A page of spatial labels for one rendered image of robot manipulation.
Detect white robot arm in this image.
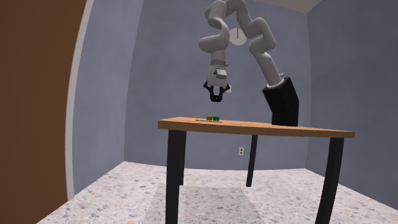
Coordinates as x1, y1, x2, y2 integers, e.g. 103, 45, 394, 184
198, 0, 285, 88

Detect black die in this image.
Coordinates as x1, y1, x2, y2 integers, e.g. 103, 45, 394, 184
213, 95, 220, 102

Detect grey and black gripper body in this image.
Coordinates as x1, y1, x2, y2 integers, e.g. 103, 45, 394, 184
206, 65, 228, 88

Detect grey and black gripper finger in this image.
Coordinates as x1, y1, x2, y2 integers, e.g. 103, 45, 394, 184
204, 81, 214, 101
219, 85, 230, 102

